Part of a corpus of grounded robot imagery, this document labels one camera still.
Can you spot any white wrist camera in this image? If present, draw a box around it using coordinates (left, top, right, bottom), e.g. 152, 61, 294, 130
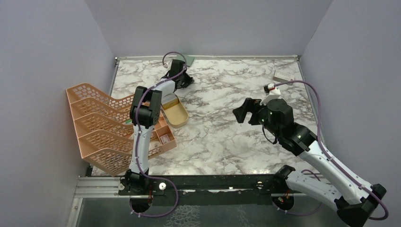
261, 83, 281, 105
163, 61, 171, 70

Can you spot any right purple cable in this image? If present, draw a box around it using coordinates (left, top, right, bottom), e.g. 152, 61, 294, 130
271, 80, 389, 221

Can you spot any peach plastic file organizer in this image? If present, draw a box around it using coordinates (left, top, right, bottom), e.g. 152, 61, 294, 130
66, 83, 178, 177

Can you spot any white red small box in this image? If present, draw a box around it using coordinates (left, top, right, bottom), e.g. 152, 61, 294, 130
272, 70, 295, 84

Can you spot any silver card stack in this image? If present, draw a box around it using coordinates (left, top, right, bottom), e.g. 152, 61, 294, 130
161, 93, 179, 110

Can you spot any green card holder wallet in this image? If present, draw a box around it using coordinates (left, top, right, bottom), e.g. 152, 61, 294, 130
184, 55, 195, 67

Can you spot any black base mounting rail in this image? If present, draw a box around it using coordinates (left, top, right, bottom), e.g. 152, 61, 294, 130
118, 174, 293, 206

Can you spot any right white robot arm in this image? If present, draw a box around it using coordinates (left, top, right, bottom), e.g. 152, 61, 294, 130
233, 98, 386, 227

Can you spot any purple cable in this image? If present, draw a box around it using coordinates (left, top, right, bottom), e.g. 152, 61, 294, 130
271, 80, 389, 221
129, 52, 189, 218

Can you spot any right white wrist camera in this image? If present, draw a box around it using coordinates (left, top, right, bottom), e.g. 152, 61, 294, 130
261, 83, 281, 105

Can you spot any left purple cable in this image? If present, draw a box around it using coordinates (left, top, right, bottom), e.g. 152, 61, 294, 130
129, 52, 189, 218

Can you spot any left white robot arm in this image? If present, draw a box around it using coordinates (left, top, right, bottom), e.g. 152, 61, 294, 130
122, 59, 193, 194

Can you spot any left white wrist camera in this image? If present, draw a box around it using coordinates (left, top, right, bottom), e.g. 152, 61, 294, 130
163, 61, 171, 70

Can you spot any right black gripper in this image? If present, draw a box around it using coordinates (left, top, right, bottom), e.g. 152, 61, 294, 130
234, 96, 281, 138

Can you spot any tan oval card tray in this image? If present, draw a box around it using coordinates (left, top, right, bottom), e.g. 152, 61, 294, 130
162, 97, 189, 128

